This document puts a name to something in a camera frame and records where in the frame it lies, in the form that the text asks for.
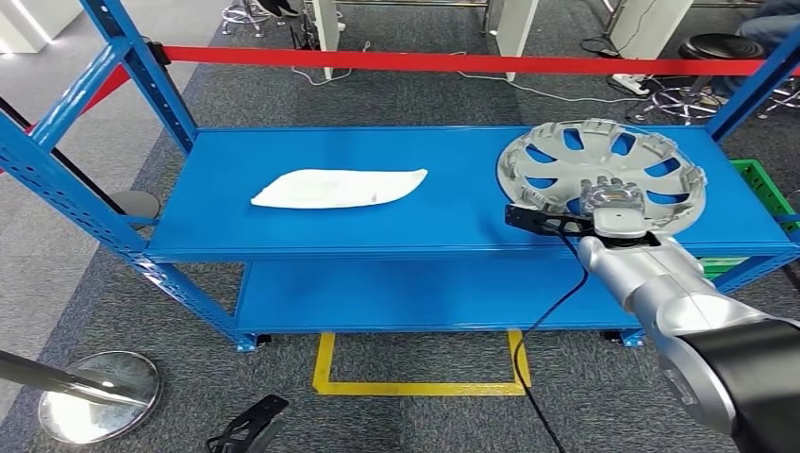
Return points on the white table leg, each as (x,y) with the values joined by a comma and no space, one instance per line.
(650,25)
(326,25)
(515,31)

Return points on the silver plastic wheel hubcap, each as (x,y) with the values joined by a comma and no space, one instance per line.
(587,159)

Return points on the chrome legged stool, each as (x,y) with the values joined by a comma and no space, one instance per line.
(231,28)

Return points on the black belt stanchion post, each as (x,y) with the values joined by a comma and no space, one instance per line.
(159,53)

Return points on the person's foot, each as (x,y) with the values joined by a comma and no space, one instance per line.
(281,7)

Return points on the chrome barrier stanchion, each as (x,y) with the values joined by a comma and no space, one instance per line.
(100,412)

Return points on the red barrier belt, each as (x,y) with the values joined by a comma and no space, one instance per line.
(109,84)
(437,62)

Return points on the person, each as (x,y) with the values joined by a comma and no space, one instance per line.
(769,28)

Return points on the white power strip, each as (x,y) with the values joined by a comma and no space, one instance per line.
(631,83)

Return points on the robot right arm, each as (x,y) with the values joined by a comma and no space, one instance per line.
(669,287)

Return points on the blue metal shelf rack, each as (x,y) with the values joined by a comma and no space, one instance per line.
(437,206)

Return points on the white curved plastic panel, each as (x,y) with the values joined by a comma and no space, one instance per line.
(337,187)

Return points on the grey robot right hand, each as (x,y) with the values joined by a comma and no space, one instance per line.
(612,197)

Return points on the black seat chrome stool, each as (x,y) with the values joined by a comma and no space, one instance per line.
(719,47)

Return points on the black stanchion grey base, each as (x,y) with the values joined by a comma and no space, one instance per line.
(134,206)

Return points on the green plastic crate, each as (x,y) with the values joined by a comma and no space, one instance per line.
(759,181)

